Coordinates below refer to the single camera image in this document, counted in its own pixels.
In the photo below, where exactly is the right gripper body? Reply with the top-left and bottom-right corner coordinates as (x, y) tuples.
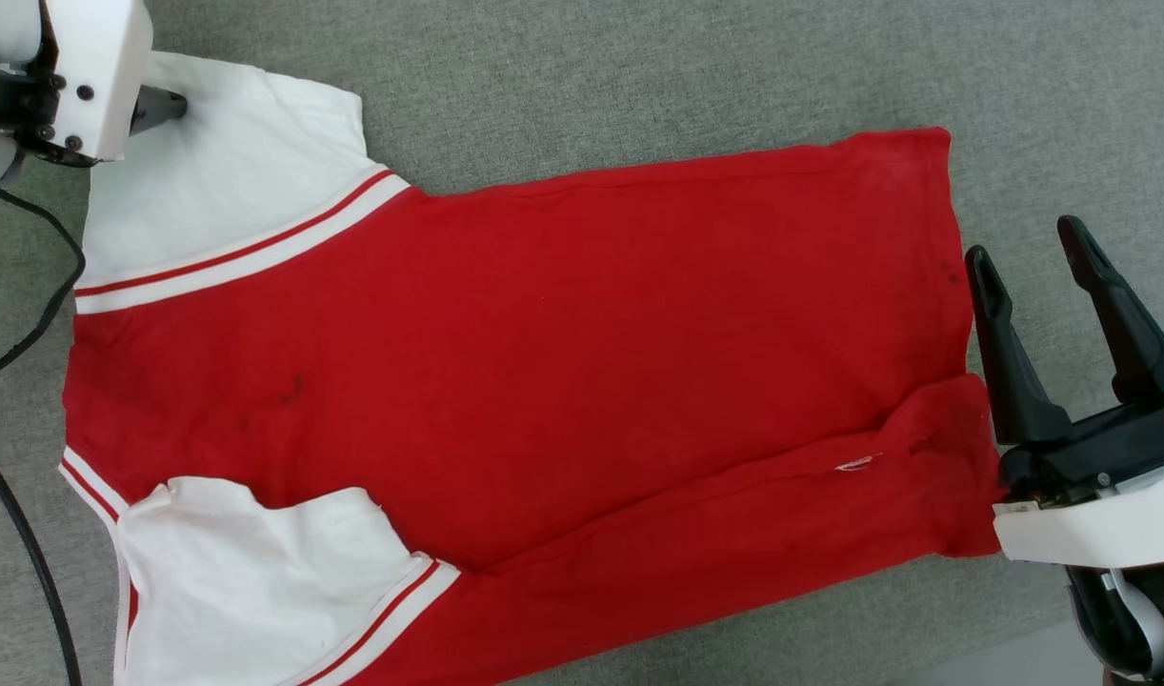
(993, 385), (1164, 572)

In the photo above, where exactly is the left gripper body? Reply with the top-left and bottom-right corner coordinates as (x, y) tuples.
(0, 0), (155, 169)

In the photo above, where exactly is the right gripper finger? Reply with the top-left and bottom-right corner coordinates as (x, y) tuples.
(964, 245), (1074, 448)
(1057, 215), (1164, 407)

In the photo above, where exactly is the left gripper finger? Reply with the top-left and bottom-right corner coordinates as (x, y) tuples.
(132, 85), (189, 133)

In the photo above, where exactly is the red and white shirt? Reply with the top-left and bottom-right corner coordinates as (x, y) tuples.
(60, 50), (1008, 686)

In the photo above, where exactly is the thin black cable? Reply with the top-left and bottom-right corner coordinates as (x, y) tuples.
(0, 186), (88, 387)
(0, 431), (83, 686)

